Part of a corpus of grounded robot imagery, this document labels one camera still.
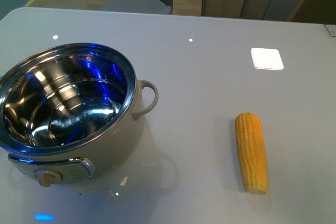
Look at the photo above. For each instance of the yellow corn cob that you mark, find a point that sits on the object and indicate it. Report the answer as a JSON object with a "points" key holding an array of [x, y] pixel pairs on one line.
{"points": [[251, 153]]}

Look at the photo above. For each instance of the beige electric cooking pot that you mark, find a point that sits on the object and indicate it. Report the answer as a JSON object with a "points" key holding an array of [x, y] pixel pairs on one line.
{"points": [[72, 111]]}

